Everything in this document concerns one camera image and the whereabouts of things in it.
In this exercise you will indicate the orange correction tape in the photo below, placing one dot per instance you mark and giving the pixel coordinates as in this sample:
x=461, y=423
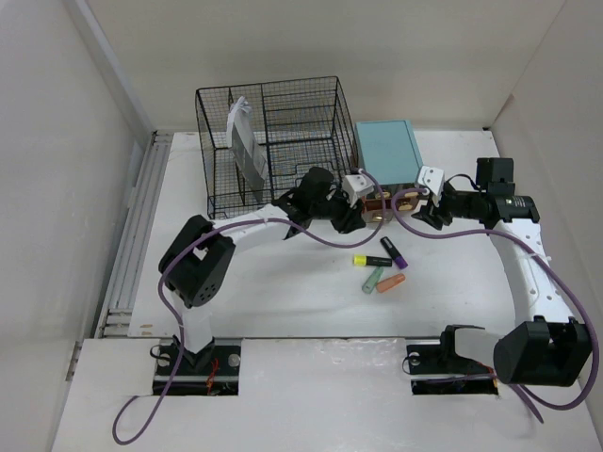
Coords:
x=390, y=282

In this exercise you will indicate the yellow highlighter marker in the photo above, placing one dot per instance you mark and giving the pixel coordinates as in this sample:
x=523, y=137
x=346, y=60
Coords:
x=364, y=260

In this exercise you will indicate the aluminium rail frame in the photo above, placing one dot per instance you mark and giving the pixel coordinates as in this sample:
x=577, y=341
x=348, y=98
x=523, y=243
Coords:
x=117, y=303

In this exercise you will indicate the purple highlighter marker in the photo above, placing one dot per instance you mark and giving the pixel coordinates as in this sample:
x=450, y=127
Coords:
x=393, y=253

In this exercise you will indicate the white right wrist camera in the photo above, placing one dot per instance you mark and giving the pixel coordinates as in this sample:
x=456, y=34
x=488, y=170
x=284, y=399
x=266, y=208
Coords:
x=433, y=179

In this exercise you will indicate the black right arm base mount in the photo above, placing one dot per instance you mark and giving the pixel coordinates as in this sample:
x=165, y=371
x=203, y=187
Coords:
x=435, y=372

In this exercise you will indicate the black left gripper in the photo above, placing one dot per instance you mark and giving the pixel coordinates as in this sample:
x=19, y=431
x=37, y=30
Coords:
x=350, y=217

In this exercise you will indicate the black wire mesh desk organizer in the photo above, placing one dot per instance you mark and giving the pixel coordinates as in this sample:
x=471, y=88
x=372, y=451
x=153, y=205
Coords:
x=299, y=124

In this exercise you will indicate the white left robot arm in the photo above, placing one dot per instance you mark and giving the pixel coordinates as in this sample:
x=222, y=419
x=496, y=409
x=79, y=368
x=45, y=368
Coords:
x=195, y=265

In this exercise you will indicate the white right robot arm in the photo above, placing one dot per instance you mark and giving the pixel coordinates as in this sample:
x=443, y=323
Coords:
x=548, y=345

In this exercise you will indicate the green correction tape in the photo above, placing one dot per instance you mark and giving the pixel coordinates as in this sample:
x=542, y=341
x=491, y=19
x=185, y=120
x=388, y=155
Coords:
x=370, y=283

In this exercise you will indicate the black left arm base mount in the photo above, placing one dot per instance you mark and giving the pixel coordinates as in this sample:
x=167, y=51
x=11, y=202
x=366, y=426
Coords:
x=214, y=371

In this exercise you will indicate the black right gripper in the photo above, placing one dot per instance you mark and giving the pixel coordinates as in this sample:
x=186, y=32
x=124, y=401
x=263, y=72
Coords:
x=434, y=220

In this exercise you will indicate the blue orange drawer box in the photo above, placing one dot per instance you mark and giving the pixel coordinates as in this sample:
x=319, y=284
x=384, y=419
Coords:
x=389, y=152

